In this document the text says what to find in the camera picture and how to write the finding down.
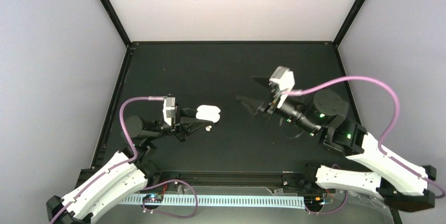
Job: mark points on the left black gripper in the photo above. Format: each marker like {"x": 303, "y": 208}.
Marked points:
{"x": 182, "y": 120}

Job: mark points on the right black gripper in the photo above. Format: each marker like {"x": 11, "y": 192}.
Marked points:
{"x": 256, "y": 105}

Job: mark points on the white earbud charging case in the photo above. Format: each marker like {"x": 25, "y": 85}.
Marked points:
{"x": 208, "y": 112}

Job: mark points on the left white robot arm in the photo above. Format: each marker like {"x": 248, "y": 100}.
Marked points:
{"x": 76, "y": 208}

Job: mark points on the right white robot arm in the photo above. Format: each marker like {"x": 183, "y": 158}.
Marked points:
{"x": 321, "y": 112}

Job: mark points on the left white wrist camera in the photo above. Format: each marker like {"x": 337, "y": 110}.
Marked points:
{"x": 169, "y": 111}

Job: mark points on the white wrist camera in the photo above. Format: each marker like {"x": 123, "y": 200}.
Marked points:
{"x": 281, "y": 80}
{"x": 169, "y": 111}

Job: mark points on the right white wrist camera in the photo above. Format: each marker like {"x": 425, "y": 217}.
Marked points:
{"x": 281, "y": 80}

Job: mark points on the white slotted cable duct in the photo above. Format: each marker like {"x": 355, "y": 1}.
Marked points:
{"x": 292, "y": 202}

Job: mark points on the black front mounting rail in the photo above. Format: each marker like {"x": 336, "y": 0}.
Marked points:
{"x": 223, "y": 177}

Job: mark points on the right black frame post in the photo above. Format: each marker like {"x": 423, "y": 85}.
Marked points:
{"x": 348, "y": 21}

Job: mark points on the black frame post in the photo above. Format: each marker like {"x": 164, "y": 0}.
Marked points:
{"x": 110, "y": 11}
{"x": 348, "y": 21}

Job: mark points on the left black frame post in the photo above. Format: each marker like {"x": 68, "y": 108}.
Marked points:
{"x": 110, "y": 11}

